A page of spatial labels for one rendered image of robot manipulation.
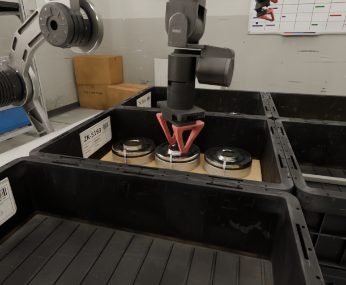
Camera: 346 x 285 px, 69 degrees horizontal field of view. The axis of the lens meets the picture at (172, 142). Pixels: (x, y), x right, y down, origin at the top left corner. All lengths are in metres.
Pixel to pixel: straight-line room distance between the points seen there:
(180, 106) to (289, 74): 3.14
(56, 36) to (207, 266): 0.88
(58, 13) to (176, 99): 0.61
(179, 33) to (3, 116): 2.24
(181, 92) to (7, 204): 0.34
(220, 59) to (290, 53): 3.11
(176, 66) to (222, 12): 3.19
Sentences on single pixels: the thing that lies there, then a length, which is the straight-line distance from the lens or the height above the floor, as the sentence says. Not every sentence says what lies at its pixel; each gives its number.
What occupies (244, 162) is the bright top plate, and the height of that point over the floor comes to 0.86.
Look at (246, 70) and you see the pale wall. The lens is 3.63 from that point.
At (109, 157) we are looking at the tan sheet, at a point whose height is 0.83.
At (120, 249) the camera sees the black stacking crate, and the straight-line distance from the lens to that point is 0.39.
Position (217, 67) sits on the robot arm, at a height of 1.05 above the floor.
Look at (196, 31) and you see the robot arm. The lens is 0.51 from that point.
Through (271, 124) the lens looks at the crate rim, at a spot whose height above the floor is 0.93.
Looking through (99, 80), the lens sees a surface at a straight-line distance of 4.06.
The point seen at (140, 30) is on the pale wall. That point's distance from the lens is 4.10.
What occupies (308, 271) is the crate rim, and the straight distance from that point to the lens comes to 0.25.
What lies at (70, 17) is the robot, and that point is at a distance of 1.00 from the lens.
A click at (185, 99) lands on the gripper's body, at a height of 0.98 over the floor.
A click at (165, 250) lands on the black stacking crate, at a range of 0.38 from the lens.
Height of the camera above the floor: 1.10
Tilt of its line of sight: 23 degrees down
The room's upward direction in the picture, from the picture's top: straight up
